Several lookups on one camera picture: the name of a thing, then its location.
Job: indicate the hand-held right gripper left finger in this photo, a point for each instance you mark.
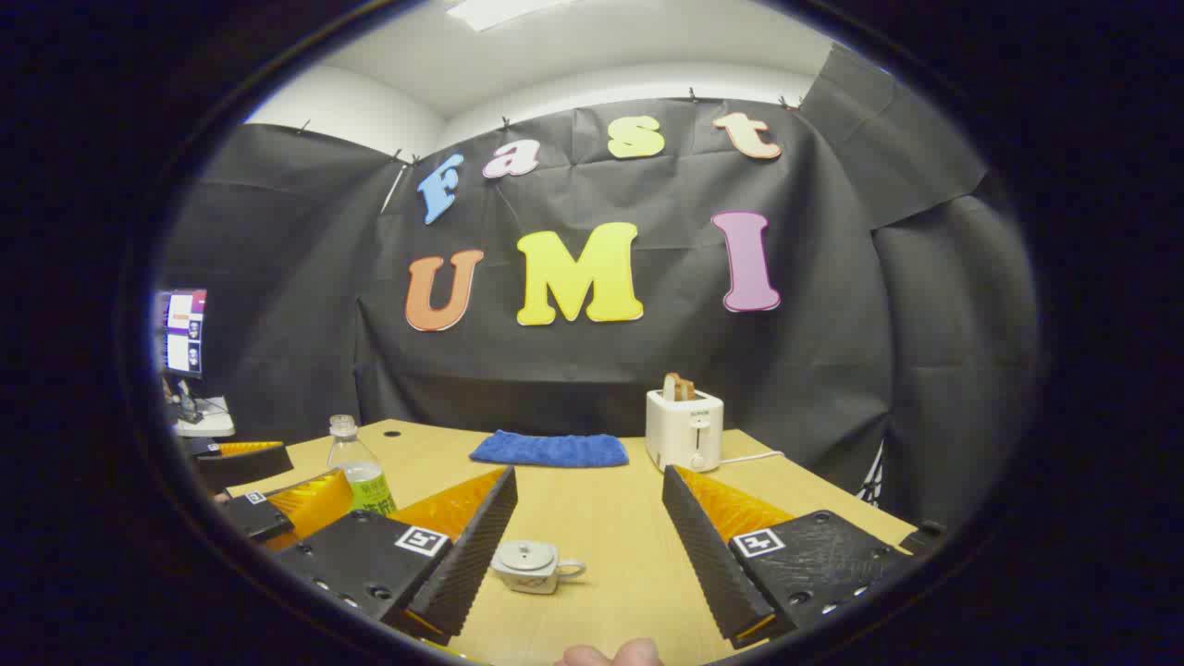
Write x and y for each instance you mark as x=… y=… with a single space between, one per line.
x=462 y=564

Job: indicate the black backdrop cloth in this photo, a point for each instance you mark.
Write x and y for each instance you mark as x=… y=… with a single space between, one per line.
x=277 y=277

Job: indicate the white side table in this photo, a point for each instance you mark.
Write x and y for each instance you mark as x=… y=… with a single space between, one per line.
x=215 y=427

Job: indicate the ceiling light panel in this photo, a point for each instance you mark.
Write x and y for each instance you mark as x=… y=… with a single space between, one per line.
x=504 y=11

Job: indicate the white toaster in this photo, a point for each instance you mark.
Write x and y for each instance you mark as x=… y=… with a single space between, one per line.
x=683 y=430

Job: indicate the black monitor stand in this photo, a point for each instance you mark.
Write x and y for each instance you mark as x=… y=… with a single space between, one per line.
x=190 y=407

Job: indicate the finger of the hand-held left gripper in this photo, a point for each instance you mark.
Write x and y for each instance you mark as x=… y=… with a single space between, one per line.
x=254 y=518
x=250 y=467

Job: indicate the white teacup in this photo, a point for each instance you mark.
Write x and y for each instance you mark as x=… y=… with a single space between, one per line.
x=532 y=583

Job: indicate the black and white patterned board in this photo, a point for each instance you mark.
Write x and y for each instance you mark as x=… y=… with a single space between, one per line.
x=869 y=476

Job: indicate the clear green-label water bottle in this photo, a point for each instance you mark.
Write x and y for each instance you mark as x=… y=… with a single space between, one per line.
x=363 y=472

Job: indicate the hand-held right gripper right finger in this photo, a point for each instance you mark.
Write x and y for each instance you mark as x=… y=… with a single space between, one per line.
x=708 y=555

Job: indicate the blue folded towel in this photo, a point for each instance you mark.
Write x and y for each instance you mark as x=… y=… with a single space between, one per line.
x=550 y=450

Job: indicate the light bread slice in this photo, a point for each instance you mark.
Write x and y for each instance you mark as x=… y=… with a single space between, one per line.
x=671 y=388

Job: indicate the computer monitor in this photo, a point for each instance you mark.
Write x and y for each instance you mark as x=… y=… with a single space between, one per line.
x=183 y=333

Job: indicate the brown toasted bread slice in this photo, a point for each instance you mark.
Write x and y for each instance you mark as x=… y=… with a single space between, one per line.
x=686 y=388

